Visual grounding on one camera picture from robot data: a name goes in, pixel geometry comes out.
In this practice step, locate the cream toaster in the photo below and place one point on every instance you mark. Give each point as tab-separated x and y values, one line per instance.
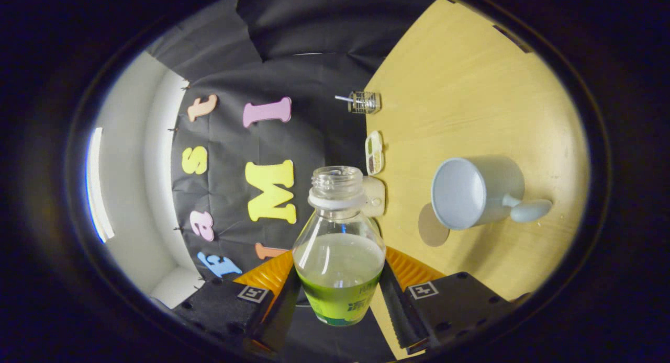
376	195

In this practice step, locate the wooden table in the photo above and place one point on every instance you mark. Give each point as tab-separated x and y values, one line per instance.
460	65

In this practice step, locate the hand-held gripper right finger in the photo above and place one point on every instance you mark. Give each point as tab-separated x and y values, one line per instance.
450	303

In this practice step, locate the black backdrop cloth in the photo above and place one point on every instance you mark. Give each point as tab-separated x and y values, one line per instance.
230	143

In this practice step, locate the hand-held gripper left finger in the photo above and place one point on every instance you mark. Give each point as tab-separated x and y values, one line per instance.
225	303

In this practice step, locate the pale grey cup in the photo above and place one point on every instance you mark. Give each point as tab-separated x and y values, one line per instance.
460	193

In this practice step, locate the ceiling light panel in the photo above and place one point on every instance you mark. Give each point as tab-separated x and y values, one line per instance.
99	190

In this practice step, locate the white divided snack tray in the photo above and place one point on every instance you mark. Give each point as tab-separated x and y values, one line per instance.
374	154

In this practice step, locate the round brown coaster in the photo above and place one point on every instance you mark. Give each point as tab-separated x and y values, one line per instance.
429	232

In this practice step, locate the clear juice bottle green label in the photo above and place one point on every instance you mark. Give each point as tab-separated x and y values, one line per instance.
337	258

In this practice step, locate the white straw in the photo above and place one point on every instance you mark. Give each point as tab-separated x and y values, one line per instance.
343	98

